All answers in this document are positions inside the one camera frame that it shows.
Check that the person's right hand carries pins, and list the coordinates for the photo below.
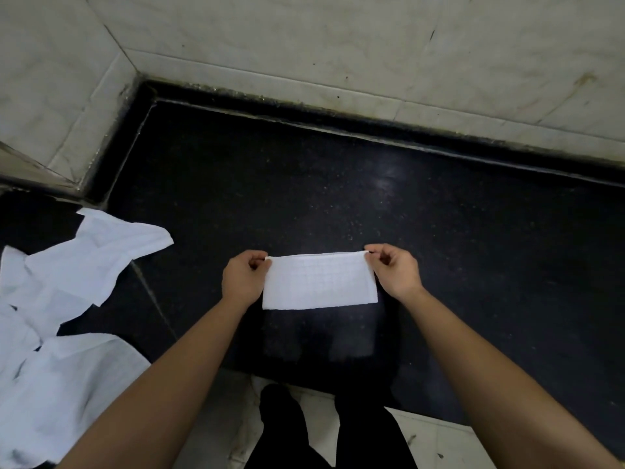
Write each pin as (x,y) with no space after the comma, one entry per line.
(400,275)

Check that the person's left hand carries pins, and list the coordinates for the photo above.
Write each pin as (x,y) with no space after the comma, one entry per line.
(241,284)

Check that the person's right thumb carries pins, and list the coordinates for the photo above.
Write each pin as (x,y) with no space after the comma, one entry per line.
(374,261)

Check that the person's left thumb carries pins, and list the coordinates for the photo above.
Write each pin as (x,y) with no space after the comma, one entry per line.
(261,268)

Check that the white paper napkin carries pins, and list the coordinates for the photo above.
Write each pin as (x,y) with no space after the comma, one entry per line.
(320,282)

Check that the person's left forearm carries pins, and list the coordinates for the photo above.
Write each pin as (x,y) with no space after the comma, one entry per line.
(161,385)

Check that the person's right forearm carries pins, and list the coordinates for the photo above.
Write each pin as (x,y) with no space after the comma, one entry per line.
(488,380)

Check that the person's left leg black trousers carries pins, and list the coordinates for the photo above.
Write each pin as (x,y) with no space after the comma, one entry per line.
(281,429)

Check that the person's leg black trousers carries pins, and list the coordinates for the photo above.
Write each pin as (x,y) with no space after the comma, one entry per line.
(281,429)
(366,434)

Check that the person's right leg black trousers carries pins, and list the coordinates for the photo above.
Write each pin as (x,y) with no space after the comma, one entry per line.
(366,434)

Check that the pile of white paper napkins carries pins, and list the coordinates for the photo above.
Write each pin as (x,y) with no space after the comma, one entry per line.
(58,307)

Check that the metal rail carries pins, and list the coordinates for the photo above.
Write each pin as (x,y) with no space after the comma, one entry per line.
(29,173)

